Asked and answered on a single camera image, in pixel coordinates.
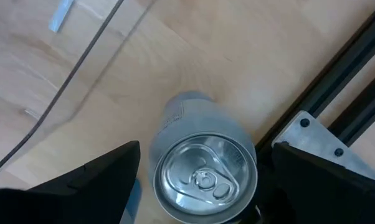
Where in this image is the silver corner bracket plate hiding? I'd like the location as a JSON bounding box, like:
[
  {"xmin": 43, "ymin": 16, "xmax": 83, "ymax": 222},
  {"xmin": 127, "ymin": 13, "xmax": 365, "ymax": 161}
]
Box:
[{"xmin": 270, "ymin": 110, "xmax": 375, "ymax": 185}]

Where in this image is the white and blue soda can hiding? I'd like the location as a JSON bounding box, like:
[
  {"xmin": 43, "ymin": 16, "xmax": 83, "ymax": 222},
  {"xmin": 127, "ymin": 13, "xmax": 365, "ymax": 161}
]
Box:
[{"xmin": 148, "ymin": 89, "xmax": 259, "ymax": 224}]

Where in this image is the pale blue tape strip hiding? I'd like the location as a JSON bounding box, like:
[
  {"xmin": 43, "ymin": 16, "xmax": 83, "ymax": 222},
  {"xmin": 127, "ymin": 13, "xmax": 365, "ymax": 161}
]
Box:
[
  {"xmin": 48, "ymin": 0, "xmax": 75, "ymax": 34},
  {"xmin": 23, "ymin": 107, "xmax": 42, "ymax": 121},
  {"xmin": 120, "ymin": 177, "xmax": 143, "ymax": 224}
]

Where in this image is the clear plastic bin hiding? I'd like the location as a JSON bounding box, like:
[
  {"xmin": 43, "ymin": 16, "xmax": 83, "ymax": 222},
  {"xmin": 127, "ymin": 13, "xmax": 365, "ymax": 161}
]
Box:
[{"xmin": 0, "ymin": 0, "xmax": 159, "ymax": 182}]

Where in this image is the black aluminium table frame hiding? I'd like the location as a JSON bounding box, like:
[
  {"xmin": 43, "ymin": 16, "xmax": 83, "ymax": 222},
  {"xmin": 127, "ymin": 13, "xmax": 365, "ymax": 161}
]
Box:
[{"xmin": 254, "ymin": 0, "xmax": 375, "ymax": 150}]

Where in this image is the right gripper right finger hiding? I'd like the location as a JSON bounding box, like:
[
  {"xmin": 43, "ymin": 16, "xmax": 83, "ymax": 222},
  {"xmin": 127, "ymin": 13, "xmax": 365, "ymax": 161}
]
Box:
[{"xmin": 272, "ymin": 142, "xmax": 375, "ymax": 224}]

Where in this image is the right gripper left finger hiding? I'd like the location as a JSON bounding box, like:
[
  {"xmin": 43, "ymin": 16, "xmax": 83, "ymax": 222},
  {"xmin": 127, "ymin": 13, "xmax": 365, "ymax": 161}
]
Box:
[{"xmin": 0, "ymin": 140, "xmax": 141, "ymax": 224}]

